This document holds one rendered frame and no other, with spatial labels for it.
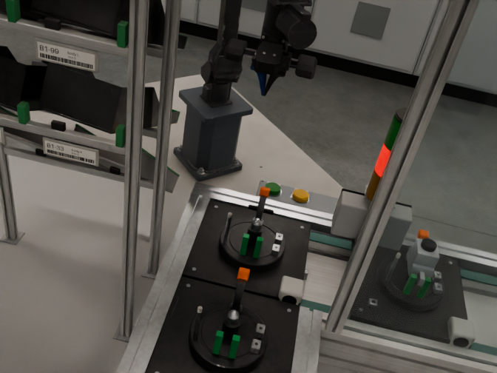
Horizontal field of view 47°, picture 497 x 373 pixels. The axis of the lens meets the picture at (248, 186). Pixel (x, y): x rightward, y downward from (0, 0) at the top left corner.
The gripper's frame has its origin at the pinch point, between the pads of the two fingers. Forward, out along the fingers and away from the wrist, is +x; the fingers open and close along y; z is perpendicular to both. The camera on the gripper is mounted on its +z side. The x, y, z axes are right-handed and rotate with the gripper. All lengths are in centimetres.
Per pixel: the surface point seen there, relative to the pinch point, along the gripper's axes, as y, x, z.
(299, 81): 6, 126, -251
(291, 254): 13.8, 28.4, 19.4
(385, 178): 22.9, -7.5, 36.2
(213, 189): -7.1, 29.4, 3.4
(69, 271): -32, 39, 29
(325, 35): 16, 102, -280
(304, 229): 15.6, 28.4, 10.7
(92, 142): -21.0, -5.3, 41.5
